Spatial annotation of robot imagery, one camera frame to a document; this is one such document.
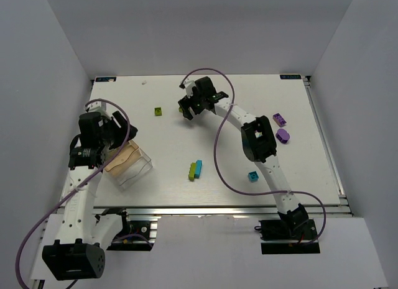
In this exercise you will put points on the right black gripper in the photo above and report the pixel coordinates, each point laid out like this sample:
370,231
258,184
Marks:
189,103

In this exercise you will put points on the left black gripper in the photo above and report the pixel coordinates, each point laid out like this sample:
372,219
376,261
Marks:
116,131

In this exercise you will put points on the small green lego brick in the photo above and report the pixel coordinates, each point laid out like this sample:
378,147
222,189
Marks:
158,111

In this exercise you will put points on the long cyan lego brick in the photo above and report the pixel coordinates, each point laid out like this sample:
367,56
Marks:
198,167

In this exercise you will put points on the long green lego brick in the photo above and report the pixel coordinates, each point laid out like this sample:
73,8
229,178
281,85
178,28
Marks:
192,170

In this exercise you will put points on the purple printed lego brick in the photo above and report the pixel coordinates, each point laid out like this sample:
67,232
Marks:
279,120

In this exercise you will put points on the purple round lego piece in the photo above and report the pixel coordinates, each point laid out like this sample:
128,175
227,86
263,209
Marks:
282,135

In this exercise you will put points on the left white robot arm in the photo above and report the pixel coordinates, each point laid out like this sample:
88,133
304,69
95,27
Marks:
78,250

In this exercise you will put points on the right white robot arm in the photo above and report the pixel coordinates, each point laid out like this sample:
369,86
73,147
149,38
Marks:
258,143

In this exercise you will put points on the left blue corner label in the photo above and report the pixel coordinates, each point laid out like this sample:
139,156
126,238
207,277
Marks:
105,79

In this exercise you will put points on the blue corner label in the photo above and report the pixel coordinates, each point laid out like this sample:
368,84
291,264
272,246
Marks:
290,77
105,79

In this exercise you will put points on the clear plastic sorting container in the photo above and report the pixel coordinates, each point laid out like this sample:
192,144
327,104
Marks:
129,166

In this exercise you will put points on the right blue corner label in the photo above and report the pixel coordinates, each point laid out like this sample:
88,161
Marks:
290,77

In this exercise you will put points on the small cyan lego brick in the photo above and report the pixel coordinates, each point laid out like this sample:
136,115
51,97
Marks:
253,176

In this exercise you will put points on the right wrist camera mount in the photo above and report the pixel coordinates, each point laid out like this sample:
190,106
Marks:
188,86

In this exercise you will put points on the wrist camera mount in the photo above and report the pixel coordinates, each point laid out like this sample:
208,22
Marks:
188,86
97,106

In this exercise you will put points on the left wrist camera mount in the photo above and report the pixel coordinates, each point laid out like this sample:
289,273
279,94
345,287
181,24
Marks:
97,106

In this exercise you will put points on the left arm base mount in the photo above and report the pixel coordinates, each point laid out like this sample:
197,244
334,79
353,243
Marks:
134,236

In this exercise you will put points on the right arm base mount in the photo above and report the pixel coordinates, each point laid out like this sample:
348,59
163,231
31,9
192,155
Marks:
277,240

